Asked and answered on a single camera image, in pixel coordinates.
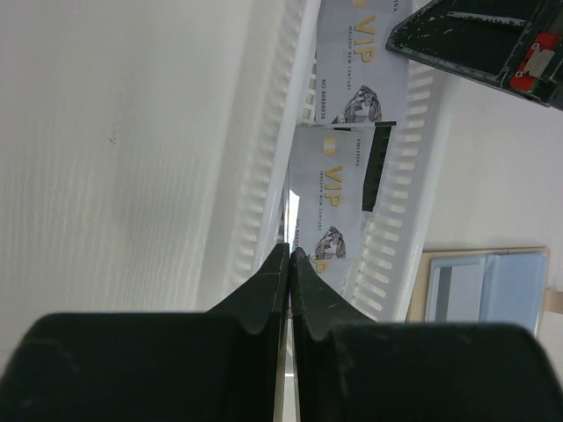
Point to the beige card holder wallet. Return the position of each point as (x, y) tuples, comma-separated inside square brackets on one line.
[(514, 289)]

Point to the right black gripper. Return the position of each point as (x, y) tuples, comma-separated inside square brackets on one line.
[(513, 44)]

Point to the upper VIP card in tray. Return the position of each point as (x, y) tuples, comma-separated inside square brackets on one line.
[(359, 82)]

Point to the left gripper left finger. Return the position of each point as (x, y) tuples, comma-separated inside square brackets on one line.
[(224, 364)]

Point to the striped card in tray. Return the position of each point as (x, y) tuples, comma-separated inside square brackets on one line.
[(379, 142)]

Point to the card with purple logo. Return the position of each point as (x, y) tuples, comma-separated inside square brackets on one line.
[(327, 168)]

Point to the white card magnetic stripe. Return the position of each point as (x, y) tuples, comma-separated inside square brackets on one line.
[(458, 293)]

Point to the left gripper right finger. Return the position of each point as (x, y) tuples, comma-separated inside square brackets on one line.
[(352, 368)]

